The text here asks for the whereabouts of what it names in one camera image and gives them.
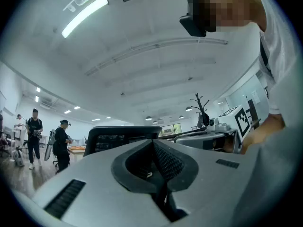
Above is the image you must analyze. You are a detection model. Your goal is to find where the long ceiling tube light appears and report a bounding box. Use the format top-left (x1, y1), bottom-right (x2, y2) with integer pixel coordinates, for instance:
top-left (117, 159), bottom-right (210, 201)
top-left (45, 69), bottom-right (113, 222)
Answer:
top-left (61, 0), bottom-right (110, 39)

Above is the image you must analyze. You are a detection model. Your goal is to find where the black head-worn camera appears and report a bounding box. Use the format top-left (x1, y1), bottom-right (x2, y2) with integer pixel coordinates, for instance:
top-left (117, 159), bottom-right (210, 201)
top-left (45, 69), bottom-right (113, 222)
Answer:
top-left (179, 0), bottom-right (209, 37)

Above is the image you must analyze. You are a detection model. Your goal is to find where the black coat rack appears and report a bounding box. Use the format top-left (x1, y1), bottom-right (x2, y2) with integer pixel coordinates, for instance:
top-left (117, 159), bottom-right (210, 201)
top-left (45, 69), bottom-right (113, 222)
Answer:
top-left (190, 93), bottom-right (211, 129)

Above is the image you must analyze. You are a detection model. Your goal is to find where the white ceiling rail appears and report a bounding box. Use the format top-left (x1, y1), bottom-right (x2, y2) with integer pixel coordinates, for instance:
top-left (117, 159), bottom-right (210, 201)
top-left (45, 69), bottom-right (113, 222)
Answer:
top-left (84, 38), bottom-right (229, 77)

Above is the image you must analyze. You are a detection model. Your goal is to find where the white wheeled device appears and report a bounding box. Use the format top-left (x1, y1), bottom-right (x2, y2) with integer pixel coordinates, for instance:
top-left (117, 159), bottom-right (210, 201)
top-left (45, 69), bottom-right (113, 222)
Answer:
top-left (13, 145), bottom-right (25, 167)

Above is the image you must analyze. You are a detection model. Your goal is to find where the person's face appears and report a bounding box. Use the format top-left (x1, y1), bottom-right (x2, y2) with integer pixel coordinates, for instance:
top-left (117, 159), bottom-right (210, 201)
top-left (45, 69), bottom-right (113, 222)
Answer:
top-left (198, 0), bottom-right (268, 33)

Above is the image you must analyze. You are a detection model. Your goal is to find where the person's right forearm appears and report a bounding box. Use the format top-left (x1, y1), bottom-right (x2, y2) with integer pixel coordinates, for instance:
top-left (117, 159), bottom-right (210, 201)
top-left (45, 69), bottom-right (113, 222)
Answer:
top-left (240, 113), bottom-right (286, 155)

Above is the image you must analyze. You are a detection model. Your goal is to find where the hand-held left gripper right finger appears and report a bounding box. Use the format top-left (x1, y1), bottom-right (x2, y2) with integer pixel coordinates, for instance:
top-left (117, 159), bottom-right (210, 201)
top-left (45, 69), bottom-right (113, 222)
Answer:
top-left (152, 138), bottom-right (199, 193)

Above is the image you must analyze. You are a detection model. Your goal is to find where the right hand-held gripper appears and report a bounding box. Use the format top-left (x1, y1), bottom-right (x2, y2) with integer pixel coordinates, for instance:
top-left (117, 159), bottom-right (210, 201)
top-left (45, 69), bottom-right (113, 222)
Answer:
top-left (174, 104), bottom-right (252, 154)

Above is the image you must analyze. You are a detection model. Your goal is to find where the white short-sleeved shirt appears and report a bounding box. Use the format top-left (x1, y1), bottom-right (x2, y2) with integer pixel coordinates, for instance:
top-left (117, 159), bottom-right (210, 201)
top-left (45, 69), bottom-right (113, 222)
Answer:
top-left (232, 0), bottom-right (303, 227)

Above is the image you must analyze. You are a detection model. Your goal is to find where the black harness strap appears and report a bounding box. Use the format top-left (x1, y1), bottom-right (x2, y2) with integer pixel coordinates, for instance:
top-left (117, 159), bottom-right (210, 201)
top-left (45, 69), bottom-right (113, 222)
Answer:
top-left (259, 35), bottom-right (274, 79)

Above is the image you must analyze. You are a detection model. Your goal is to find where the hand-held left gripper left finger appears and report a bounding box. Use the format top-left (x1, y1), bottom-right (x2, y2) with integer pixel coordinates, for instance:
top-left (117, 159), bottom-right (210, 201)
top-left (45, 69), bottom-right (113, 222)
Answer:
top-left (110, 139), bottom-right (166, 194)

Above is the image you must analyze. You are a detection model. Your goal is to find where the silver grey bag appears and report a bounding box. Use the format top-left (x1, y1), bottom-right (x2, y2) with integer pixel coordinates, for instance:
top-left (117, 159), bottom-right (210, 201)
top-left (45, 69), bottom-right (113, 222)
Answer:
top-left (44, 129), bottom-right (56, 162)

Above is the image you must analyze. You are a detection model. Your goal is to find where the white table with orange items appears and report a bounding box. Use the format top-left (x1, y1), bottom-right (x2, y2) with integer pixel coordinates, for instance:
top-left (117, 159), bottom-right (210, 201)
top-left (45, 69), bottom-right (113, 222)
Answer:
top-left (67, 145), bottom-right (86, 162)

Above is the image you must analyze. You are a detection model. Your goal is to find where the window with green view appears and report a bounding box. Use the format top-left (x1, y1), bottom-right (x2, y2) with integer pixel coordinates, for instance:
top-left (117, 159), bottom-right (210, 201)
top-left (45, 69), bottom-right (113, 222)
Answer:
top-left (158, 123), bottom-right (182, 137)

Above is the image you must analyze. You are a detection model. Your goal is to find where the group of recessed ceiling lights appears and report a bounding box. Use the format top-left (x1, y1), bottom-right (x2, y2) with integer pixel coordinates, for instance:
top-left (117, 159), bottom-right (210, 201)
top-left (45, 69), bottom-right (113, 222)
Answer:
top-left (34, 87), bottom-right (112, 122)

